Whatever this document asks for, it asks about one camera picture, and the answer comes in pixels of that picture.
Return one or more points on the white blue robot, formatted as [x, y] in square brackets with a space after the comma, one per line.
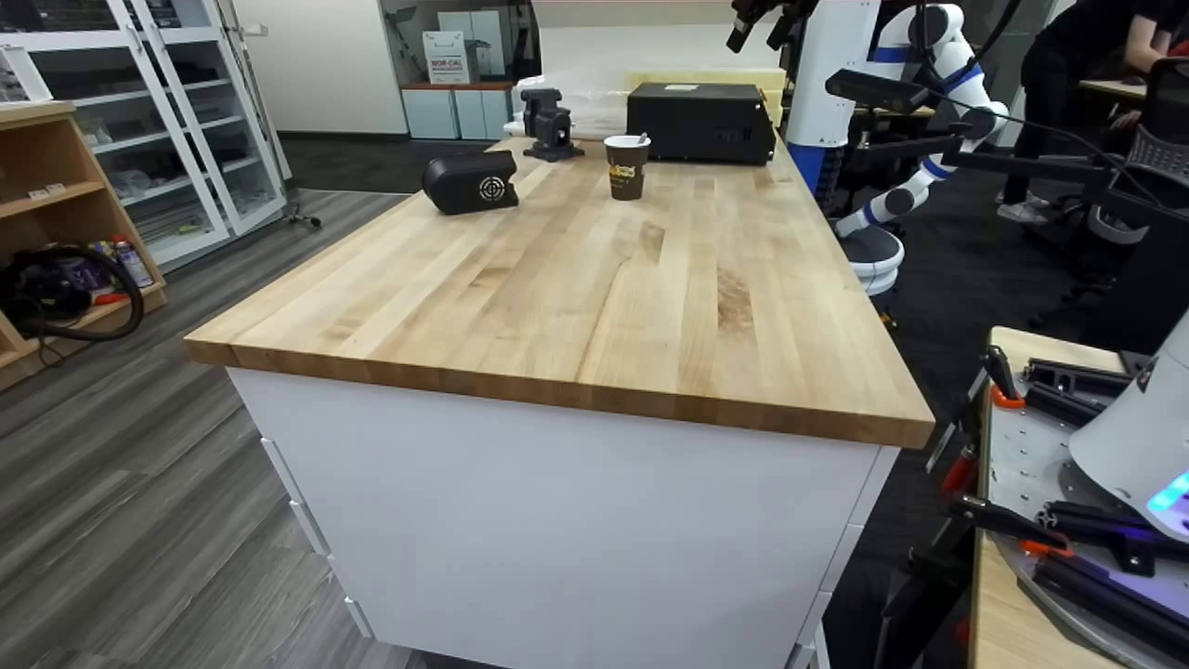
[942, 50]

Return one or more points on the black orange clamp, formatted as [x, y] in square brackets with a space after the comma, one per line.
[1010, 519]
[1006, 377]

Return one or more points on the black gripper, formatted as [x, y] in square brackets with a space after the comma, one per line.
[768, 16]

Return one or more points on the wooden side table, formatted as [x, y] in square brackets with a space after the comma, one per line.
[1010, 618]

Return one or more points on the black flat tool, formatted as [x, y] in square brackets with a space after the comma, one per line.
[1079, 383]

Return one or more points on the large black case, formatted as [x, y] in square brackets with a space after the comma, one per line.
[700, 123]

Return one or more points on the black boom stand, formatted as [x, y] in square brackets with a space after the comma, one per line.
[991, 159]

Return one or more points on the white printed box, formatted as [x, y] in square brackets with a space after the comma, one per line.
[448, 57]

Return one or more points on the small black box device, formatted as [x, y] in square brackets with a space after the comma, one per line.
[471, 188]

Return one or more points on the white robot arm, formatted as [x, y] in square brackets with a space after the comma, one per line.
[839, 74]

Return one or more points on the person in black clothes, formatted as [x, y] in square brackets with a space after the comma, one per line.
[1091, 74]

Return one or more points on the pale low cabinet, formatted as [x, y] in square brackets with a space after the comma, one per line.
[451, 113]

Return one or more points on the brown paper coffee cup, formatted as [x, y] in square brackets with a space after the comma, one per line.
[625, 171]

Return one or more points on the white base with blue light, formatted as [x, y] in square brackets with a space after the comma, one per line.
[1140, 434]

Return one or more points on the light wooden shelf unit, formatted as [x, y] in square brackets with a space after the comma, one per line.
[51, 162]

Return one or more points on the red black clamp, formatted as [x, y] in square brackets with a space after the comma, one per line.
[954, 467]

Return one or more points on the long black bars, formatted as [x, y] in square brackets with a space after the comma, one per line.
[1103, 587]

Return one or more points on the white glass door cabinet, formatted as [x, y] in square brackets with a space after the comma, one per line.
[149, 113]

